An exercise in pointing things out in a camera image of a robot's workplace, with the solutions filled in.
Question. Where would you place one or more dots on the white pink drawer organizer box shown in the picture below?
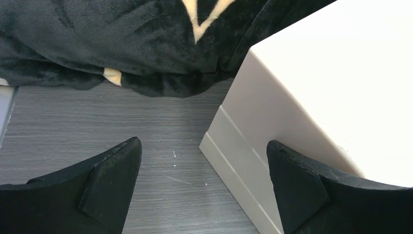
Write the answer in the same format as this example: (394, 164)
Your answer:
(336, 87)

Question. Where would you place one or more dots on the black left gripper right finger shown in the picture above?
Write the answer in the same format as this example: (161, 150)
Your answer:
(314, 198)

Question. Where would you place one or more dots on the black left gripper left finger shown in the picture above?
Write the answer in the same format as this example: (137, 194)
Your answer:
(89, 197)

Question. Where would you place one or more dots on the black floral plush blanket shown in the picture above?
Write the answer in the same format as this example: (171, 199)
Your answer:
(158, 48)

